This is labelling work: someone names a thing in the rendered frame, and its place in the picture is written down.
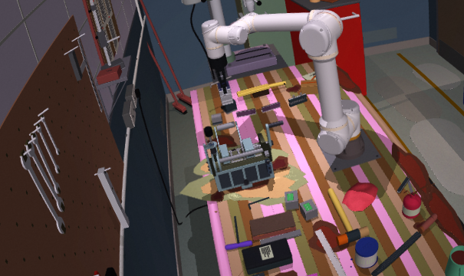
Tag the yellow bar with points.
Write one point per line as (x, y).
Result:
(260, 88)

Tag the brown flat block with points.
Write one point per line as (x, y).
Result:
(273, 223)

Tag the dark purple parallel bar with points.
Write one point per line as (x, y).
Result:
(246, 112)
(270, 107)

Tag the brown pegboard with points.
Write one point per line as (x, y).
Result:
(43, 115)

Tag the grey wall shelf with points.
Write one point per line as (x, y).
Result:
(125, 73)

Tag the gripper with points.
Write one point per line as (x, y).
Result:
(218, 66)

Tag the black toothed block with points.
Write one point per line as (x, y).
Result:
(297, 99)

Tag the small wooden box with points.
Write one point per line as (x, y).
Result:
(309, 86)

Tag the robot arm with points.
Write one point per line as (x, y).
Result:
(323, 34)

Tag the small grey block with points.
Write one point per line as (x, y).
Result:
(216, 118)

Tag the grey flat bar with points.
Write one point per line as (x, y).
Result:
(280, 236)

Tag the black box with white label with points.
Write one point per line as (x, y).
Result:
(267, 257)

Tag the grey hanging bar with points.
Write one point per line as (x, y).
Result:
(76, 67)

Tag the black hex key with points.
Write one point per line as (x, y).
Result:
(259, 201)

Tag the crank with black knob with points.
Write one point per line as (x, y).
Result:
(208, 132)

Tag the blue and white tin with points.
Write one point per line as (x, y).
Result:
(366, 253)

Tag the white conduit pipe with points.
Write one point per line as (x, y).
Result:
(126, 153)

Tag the red toolbox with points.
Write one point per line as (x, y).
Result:
(109, 74)

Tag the dark brown cabinet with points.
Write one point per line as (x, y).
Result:
(458, 30)

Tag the grey steel bar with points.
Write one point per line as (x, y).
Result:
(237, 138)

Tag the grey tilting angle vice body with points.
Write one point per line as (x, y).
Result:
(243, 174)

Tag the red floor broom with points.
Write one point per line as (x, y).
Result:
(166, 57)
(164, 78)

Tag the red framed parts rack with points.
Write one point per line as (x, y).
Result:
(105, 27)

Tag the grey open-end wrench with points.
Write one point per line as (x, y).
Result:
(44, 178)
(43, 195)
(49, 145)
(45, 163)

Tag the red and white can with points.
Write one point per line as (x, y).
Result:
(412, 206)

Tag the grey base plate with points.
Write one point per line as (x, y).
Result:
(366, 157)

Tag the grey cube with green label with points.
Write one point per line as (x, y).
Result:
(308, 210)
(291, 200)

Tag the red cabinet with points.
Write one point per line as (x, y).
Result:
(350, 50)

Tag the white hanging bar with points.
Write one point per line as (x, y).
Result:
(112, 197)

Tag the grey electrical box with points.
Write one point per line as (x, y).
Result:
(130, 109)

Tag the steel ruler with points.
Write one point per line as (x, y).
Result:
(330, 253)

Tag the green cup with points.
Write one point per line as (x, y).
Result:
(459, 262)

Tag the dark marker pen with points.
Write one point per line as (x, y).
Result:
(403, 184)

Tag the ground steel block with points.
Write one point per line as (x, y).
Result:
(228, 103)

